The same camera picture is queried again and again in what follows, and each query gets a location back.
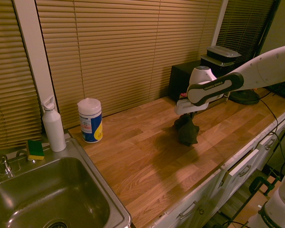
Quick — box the small black food container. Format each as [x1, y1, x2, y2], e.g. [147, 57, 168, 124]
[206, 45, 243, 63]

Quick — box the black camera stand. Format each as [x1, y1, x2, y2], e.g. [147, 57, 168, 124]
[228, 0, 282, 106]

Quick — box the dark green cloth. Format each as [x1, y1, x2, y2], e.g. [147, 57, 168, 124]
[173, 114, 200, 147]

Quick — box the green and yellow sponge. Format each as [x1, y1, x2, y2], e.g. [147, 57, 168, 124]
[26, 140, 45, 162]

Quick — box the white drawer with handle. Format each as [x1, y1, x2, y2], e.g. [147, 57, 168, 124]
[227, 148, 261, 177]

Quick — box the narrow tan window blind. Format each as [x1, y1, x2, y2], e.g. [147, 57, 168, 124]
[0, 0, 43, 152]

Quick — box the dark shaded window blind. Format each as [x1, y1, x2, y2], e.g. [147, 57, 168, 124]
[215, 0, 276, 70]

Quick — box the black box cabinet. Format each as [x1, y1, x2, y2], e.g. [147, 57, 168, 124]
[169, 61, 205, 103]

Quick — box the metal faucet handle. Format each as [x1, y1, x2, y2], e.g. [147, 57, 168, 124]
[0, 153, 14, 176]

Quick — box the large black food container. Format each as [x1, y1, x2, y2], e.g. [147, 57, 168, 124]
[199, 54, 236, 78]

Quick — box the white water bottle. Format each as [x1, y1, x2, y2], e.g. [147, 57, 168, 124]
[40, 95, 67, 153]

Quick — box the disinfecting wipes canister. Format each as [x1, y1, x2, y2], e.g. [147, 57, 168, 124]
[77, 97, 104, 144]

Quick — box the wide tan window blind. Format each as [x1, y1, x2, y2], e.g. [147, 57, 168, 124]
[35, 0, 223, 130]

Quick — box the stainless steel sink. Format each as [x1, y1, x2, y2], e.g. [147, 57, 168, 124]
[0, 137, 133, 228]

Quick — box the white kitchen cabinet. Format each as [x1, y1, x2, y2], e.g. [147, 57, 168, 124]
[153, 111, 285, 228]

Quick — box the green black clamp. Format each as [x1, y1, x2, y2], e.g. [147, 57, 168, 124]
[248, 175, 280, 197]

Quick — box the black cable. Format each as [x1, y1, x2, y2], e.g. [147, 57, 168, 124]
[258, 98, 285, 178]

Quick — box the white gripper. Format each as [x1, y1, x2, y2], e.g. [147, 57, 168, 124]
[174, 98, 209, 119]

